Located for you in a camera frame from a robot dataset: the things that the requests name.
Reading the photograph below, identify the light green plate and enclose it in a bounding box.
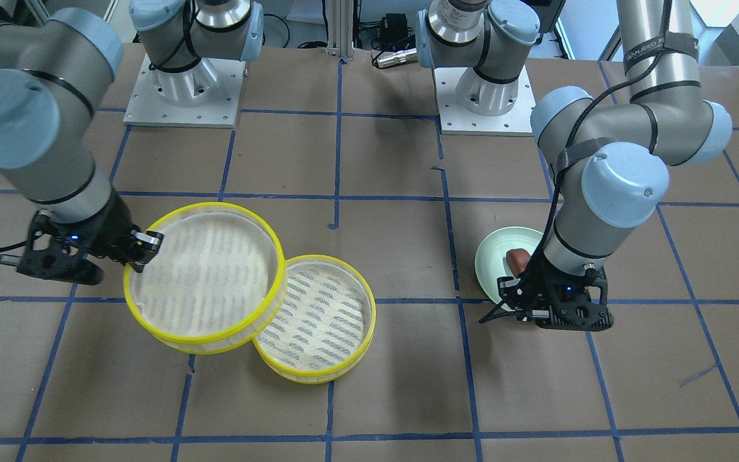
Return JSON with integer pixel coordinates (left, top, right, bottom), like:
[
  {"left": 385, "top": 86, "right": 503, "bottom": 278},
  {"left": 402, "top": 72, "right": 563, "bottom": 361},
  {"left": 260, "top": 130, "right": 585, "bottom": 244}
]
[{"left": 475, "top": 227, "right": 542, "bottom": 302}]

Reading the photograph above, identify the aluminium frame post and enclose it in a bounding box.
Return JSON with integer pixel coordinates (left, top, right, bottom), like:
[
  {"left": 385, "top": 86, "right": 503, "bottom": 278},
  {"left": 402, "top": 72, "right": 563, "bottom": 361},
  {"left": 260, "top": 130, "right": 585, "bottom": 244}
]
[{"left": 323, "top": 1, "right": 359, "bottom": 62}]

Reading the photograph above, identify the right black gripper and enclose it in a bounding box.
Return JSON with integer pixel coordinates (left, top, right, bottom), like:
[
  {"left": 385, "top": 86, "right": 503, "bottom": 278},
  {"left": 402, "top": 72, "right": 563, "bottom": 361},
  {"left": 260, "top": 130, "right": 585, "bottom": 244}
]
[{"left": 17, "top": 192, "right": 165, "bottom": 286}]

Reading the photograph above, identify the brown steamed bun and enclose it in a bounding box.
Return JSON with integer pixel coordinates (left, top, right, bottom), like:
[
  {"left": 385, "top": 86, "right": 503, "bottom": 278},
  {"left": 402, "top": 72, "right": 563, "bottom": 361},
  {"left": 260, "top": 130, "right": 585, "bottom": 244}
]
[{"left": 505, "top": 248, "right": 531, "bottom": 278}]

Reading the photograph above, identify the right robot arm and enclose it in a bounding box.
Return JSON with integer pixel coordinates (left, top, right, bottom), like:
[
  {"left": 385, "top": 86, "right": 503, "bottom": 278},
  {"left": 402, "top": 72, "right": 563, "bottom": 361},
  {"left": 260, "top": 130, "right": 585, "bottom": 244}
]
[{"left": 0, "top": 1, "right": 264, "bottom": 286}]

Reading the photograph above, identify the silver cylindrical connector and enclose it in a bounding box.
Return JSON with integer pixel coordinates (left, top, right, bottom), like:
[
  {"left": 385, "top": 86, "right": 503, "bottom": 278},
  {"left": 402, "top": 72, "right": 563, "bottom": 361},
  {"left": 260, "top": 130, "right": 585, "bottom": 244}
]
[{"left": 371, "top": 49, "right": 418, "bottom": 69}]

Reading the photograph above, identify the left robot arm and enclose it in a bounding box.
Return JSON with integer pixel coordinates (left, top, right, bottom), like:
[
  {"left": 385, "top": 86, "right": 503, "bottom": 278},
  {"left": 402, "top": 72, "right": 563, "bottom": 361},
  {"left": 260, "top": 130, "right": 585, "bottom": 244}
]
[{"left": 481, "top": 1, "right": 733, "bottom": 332}]

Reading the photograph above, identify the yellow steamer layer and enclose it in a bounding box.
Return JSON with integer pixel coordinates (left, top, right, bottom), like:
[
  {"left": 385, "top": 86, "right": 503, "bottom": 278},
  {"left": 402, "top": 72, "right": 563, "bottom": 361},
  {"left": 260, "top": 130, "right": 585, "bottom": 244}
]
[
  {"left": 123, "top": 202, "right": 287, "bottom": 355},
  {"left": 253, "top": 255, "right": 377, "bottom": 385}
]

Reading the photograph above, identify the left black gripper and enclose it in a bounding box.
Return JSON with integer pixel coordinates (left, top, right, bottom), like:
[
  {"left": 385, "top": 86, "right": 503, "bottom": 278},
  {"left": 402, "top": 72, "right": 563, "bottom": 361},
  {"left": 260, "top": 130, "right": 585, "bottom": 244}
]
[{"left": 497, "top": 255, "right": 614, "bottom": 331}]

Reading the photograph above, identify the black power adapter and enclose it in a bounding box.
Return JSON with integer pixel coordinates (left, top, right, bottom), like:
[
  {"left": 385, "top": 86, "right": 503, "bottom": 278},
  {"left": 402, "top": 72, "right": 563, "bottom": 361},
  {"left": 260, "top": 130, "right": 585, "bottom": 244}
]
[{"left": 378, "top": 13, "right": 410, "bottom": 51}]

